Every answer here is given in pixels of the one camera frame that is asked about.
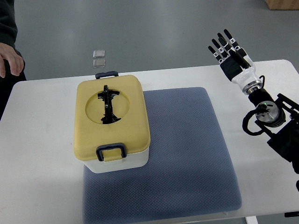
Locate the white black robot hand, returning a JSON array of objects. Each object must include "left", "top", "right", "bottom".
[{"left": 208, "top": 29, "right": 263, "bottom": 95}]

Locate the person's bare hand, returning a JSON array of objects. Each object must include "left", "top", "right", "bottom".
[{"left": 0, "top": 43, "right": 24, "bottom": 78}]

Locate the yellow box lid black handle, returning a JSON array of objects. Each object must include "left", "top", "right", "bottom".
[{"left": 74, "top": 75, "right": 150, "bottom": 161}]

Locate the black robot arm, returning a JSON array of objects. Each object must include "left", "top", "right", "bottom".
[{"left": 242, "top": 76, "right": 299, "bottom": 174}]

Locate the white storage box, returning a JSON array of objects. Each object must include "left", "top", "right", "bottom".
[{"left": 82, "top": 147, "right": 149, "bottom": 174}]

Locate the person in dark clothes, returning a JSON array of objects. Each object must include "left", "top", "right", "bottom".
[{"left": 0, "top": 0, "right": 26, "bottom": 116}]

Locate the wooden furniture corner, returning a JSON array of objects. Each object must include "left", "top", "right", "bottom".
[{"left": 265, "top": 0, "right": 299, "bottom": 10}]

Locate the upper metal floor plate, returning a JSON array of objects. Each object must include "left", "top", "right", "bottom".
[{"left": 93, "top": 49, "right": 105, "bottom": 58}]

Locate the blue grey mat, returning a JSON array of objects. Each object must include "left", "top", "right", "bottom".
[{"left": 83, "top": 87, "right": 242, "bottom": 224}]

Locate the white table leg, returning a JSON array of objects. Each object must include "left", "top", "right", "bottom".
[{"left": 245, "top": 216, "right": 258, "bottom": 224}]

